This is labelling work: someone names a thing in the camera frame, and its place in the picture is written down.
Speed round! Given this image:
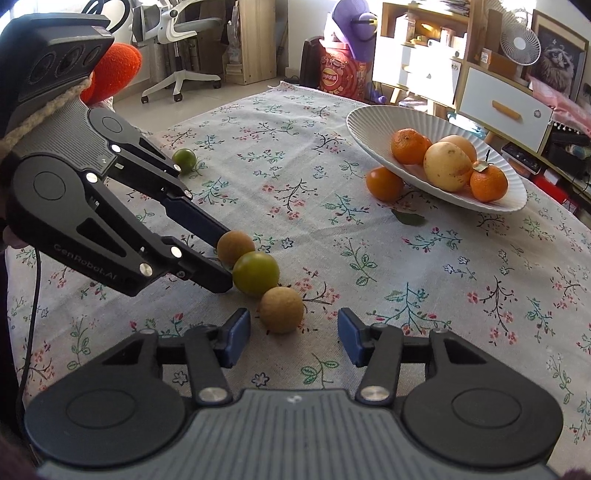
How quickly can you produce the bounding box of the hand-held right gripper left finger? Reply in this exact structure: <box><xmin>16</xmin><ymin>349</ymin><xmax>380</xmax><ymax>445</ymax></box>
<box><xmin>106</xmin><ymin>308</ymin><xmax>252</xmax><ymax>406</ymax></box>

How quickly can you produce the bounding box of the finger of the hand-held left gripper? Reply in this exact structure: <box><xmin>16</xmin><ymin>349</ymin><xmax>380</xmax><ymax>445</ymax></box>
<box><xmin>92</xmin><ymin>134</ymin><xmax>232</xmax><ymax>252</ymax></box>
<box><xmin>44</xmin><ymin>185</ymin><xmax>234</xmax><ymax>297</ymax></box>

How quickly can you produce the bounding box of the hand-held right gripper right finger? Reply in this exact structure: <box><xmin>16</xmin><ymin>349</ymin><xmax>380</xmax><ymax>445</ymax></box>
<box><xmin>338</xmin><ymin>308</ymin><xmax>483</xmax><ymax>406</ymax></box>

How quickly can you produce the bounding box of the brown longan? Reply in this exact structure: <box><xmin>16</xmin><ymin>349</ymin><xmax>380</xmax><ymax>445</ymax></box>
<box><xmin>217</xmin><ymin>231</ymin><xmax>254</xmax><ymax>268</ymax></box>
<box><xmin>259</xmin><ymin>286</ymin><xmax>305</xmax><ymax>335</ymax></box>

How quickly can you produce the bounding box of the green mandarin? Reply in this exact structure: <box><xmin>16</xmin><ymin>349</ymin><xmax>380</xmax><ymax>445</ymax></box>
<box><xmin>232</xmin><ymin>250</ymin><xmax>280</xmax><ymax>297</ymax></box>
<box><xmin>172</xmin><ymin>148</ymin><xmax>198</xmax><ymax>174</ymax></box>

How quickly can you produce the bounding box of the smooth orange mandarin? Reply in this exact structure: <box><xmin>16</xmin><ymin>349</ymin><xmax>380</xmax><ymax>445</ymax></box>
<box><xmin>366</xmin><ymin>166</ymin><xmax>405</xmax><ymax>202</ymax></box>

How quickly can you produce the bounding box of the white ribbed bowl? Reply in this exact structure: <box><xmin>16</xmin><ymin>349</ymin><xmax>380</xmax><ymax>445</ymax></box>
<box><xmin>346</xmin><ymin>105</ymin><xmax>528</xmax><ymax>214</ymax></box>

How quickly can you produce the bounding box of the yellow pear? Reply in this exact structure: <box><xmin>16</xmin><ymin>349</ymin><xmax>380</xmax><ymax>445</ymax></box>
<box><xmin>423</xmin><ymin>141</ymin><xmax>474</xmax><ymax>192</ymax></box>
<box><xmin>438</xmin><ymin>135</ymin><xmax>478</xmax><ymax>162</ymax></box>

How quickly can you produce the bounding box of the bumpy orange mandarin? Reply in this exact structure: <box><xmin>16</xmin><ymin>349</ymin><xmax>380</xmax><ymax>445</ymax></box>
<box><xmin>390</xmin><ymin>128</ymin><xmax>432</xmax><ymax>165</ymax></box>

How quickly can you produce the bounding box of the orange mandarin with leaf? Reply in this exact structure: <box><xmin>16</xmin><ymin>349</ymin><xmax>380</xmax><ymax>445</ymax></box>
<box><xmin>470</xmin><ymin>161</ymin><xmax>509</xmax><ymax>203</ymax></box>

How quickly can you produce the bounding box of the floral tablecloth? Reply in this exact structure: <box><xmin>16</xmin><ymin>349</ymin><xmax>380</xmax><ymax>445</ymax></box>
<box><xmin>7</xmin><ymin>80</ymin><xmax>591</xmax><ymax>462</ymax></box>

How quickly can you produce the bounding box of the loose green leaf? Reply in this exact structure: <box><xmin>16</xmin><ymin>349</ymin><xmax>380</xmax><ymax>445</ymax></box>
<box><xmin>392</xmin><ymin>209</ymin><xmax>428</xmax><ymax>227</ymax></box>

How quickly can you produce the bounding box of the orange fuzzy cloth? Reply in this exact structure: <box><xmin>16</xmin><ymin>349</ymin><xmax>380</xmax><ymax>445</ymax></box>
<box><xmin>79</xmin><ymin>43</ymin><xmax>143</xmax><ymax>106</ymax></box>

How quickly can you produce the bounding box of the wooden side cabinet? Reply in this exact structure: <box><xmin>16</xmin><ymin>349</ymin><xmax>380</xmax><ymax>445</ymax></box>
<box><xmin>226</xmin><ymin>0</ymin><xmax>278</xmax><ymax>86</ymax></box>

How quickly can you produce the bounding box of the white office chair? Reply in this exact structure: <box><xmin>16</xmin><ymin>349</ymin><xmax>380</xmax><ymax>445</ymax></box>
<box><xmin>131</xmin><ymin>0</ymin><xmax>222</xmax><ymax>103</ymax></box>

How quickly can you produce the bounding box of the black upright panel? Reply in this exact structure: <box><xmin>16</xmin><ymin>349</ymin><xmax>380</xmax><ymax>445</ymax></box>
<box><xmin>299</xmin><ymin>37</ymin><xmax>326</xmax><ymax>86</ymax></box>

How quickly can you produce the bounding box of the red printed bucket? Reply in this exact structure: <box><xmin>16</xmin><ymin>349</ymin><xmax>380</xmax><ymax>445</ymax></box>
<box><xmin>316</xmin><ymin>46</ymin><xmax>370</xmax><ymax>99</ymax></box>

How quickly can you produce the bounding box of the purple plush toy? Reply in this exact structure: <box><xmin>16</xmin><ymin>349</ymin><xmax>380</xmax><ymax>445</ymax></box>
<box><xmin>323</xmin><ymin>0</ymin><xmax>377</xmax><ymax>63</ymax></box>

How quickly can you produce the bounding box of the wooden shelf with white drawers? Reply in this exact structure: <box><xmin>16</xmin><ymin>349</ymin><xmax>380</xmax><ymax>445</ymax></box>
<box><xmin>372</xmin><ymin>0</ymin><xmax>472</xmax><ymax>107</ymax></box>

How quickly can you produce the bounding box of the white drawer cabinet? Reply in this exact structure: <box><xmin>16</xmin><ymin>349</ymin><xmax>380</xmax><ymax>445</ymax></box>
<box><xmin>455</xmin><ymin>65</ymin><xmax>555</xmax><ymax>153</ymax></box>

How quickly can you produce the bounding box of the cardboard box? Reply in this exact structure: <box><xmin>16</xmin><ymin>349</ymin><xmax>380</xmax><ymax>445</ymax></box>
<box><xmin>480</xmin><ymin>48</ymin><xmax>518</xmax><ymax>77</ymax></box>

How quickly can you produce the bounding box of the pink cloth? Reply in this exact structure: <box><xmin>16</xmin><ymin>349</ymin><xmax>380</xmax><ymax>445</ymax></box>
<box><xmin>531</xmin><ymin>76</ymin><xmax>591</xmax><ymax>137</ymax></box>

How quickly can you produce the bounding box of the white desk fan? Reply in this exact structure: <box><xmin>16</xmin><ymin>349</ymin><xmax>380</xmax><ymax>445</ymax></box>
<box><xmin>500</xmin><ymin>21</ymin><xmax>542</xmax><ymax>86</ymax></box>

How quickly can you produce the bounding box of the beige rope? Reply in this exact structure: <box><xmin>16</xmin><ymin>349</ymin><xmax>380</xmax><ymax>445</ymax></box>
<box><xmin>0</xmin><ymin>79</ymin><xmax>90</xmax><ymax>155</ymax></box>

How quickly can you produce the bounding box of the black cable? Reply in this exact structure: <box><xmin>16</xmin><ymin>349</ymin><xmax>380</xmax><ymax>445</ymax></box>
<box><xmin>16</xmin><ymin>249</ymin><xmax>43</xmax><ymax>416</ymax></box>

